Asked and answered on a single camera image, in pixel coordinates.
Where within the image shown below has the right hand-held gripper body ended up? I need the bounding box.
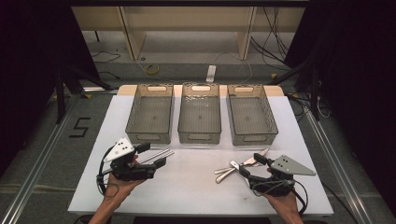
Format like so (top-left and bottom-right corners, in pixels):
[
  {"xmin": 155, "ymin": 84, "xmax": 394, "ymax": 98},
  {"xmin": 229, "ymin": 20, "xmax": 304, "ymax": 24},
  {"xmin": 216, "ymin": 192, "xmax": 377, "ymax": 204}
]
[{"xmin": 247, "ymin": 154, "xmax": 318, "ymax": 198}]

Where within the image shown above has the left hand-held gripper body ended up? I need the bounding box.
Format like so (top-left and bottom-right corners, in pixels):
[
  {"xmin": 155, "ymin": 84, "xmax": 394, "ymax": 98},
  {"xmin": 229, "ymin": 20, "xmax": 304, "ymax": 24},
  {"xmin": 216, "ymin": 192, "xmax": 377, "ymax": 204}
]
[{"xmin": 102, "ymin": 137, "xmax": 157, "ymax": 182}]

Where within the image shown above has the metal knife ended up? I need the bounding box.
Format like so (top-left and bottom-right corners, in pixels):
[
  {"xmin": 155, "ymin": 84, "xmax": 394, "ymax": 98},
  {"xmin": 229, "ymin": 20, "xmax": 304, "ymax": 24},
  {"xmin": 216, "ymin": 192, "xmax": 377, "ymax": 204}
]
[{"xmin": 242, "ymin": 147, "xmax": 271, "ymax": 167}]

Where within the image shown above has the metal chopstick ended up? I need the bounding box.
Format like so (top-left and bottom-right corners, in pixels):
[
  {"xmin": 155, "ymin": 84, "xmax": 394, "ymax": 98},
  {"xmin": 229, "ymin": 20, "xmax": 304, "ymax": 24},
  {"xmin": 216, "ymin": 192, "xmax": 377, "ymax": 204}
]
[
  {"xmin": 138, "ymin": 148, "xmax": 171, "ymax": 164},
  {"xmin": 148, "ymin": 150, "xmax": 176, "ymax": 163}
]

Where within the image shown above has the metal fork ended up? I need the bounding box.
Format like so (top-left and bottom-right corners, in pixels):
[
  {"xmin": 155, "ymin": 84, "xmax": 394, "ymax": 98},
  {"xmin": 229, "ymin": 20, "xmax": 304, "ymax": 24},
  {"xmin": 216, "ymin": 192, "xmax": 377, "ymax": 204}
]
[{"xmin": 213, "ymin": 162, "xmax": 264, "ymax": 175}]

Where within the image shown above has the smoky clear plastic bin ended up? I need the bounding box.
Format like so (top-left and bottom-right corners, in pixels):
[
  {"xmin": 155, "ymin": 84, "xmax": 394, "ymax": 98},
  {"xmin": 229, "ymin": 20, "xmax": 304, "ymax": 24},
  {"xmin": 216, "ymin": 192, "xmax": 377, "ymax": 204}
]
[
  {"xmin": 226, "ymin": 83, "xmax": 279, "ymax": 147},
  {"xmin": 124, "ymin": 83, "xmax": 175, "ymax": 145},
  {"xmin": 177, "ymin": 82, "xmax": 222, "ymax": 145}
]

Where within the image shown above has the person's right hand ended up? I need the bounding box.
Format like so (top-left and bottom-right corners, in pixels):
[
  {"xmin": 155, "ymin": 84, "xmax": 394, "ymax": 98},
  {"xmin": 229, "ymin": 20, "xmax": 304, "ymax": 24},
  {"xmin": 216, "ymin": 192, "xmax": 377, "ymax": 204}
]
[{"xmin": 263, "ymin": 190, "xmax": 302, "ymax": 216}]

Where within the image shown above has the person's left hand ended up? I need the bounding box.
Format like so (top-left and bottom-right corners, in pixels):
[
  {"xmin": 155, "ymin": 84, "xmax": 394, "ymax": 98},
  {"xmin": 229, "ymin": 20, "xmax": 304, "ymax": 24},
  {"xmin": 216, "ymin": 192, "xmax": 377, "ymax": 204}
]
[{"xmin": 104, "ymin": 173, "xmax": 148, "ymax": 202}]

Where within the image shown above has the black metal stand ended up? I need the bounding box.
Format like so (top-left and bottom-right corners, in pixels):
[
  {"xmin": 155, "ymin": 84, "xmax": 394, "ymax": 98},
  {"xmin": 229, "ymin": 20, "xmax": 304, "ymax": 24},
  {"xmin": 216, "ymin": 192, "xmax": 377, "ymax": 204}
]
[
  {"xmin": 54, "ymin": 60, "xmax": 114, "ymax": 124},
  {"xmin": 266, "ymin": 57, "xmax": 322, "ymax": 121}
]

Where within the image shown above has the white power strip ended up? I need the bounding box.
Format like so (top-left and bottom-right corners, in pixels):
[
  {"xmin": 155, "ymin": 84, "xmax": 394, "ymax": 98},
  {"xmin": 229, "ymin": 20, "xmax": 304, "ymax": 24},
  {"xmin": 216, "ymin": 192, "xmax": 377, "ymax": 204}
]
[{"xmin": 205, "ymin": 64, "xmax": 218, "ymax": 83}]

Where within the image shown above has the black curtain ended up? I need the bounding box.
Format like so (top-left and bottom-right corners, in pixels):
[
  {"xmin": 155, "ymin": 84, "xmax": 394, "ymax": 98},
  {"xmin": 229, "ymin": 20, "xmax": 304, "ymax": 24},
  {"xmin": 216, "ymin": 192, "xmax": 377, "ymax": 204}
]
[
  {"xmin": 283, "ymin": 0, "xmax": 396, "ymax": 216},
  {"xmin": 0, "ymin": 0, "xmax": 101, "ymax": 175}
]

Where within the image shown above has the light wooden desk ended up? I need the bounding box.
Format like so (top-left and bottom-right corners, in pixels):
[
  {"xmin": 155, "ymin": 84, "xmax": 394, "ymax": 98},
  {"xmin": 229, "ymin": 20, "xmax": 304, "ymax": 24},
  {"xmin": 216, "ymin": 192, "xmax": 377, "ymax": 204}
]
[{"xmin": 71, "ymin": 6, "xmax": 306, "ymax": 62}]

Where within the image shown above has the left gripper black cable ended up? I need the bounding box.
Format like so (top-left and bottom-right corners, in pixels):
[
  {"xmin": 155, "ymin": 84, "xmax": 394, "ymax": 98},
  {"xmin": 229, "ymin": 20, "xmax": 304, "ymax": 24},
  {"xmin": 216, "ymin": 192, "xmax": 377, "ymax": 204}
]
[{"xmin": 96, "ymin": 146, "xmax": 120, "ymax": 196}]

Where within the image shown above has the aluminium floor rail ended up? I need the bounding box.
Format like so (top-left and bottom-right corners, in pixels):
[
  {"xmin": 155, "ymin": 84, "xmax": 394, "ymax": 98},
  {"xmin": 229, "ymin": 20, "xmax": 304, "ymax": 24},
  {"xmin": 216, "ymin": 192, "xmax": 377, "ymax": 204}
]
[
  {"xmin": 0, "ymin": 94, "xmax": 78, "ymax": 224},
  {"xmin": 303, "ymin": 110, "xmax": 375, "ymax": 224}
]

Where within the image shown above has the thick black floor cable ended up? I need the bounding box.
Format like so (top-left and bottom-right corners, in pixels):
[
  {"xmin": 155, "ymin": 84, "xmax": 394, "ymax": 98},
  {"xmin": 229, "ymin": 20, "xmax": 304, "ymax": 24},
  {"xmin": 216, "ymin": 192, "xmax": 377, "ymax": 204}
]
[{"xmin": 321, "ymin": 181, "xmax": 359, "ymax": 224}]

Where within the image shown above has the short aluminium rail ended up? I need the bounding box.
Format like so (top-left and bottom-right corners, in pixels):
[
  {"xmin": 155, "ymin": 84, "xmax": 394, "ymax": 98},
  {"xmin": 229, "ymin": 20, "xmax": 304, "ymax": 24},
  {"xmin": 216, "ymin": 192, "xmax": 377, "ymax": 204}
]
[{"xmin": 82, "ymin": 86, "xmax": 120, "ymax": 95}]

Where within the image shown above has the tangle of floor cables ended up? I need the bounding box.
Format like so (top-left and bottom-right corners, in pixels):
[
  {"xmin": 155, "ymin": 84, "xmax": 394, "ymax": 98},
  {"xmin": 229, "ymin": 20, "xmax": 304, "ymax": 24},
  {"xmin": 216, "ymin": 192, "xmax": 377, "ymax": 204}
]
[{"xmin": 288, "ymin": 92, "xmax": 332, "ymax": 123}]

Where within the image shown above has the white cable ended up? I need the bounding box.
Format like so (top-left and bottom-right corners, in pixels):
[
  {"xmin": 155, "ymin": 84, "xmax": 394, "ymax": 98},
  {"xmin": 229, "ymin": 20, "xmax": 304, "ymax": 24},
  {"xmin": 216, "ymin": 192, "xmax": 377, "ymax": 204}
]
[{"xmin": 214, "ymin": 50, "xmax": 254, "ymax": 86}]

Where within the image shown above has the thin black floor cable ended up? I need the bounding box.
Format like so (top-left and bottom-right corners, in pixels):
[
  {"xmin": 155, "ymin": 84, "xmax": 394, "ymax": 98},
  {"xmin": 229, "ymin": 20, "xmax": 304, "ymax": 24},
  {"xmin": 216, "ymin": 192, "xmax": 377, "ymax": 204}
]
[{"xmin": 91, "ymin": 50, "xmax": 121, "ymax": 64}]

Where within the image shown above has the black cable bundle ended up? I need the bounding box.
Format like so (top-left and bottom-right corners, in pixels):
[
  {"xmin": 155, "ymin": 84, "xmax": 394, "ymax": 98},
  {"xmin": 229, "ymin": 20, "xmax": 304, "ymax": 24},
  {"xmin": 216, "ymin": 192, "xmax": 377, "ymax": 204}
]
[{"xmin": 250, "ymin": 6, "xmax": 290, "ymax": 63}]

